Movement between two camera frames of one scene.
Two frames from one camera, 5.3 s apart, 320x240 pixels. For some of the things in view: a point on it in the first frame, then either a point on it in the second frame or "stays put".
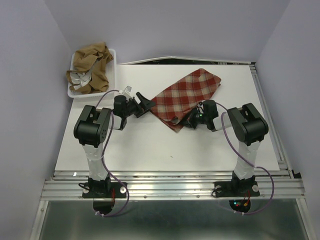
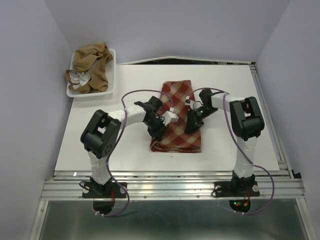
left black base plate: [104, 190] stays put
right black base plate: [235, 189] stays put
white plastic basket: [111, 71] stays put
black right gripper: [190, 121] to [193, 122]
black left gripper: [146, 104] to [157, 134]
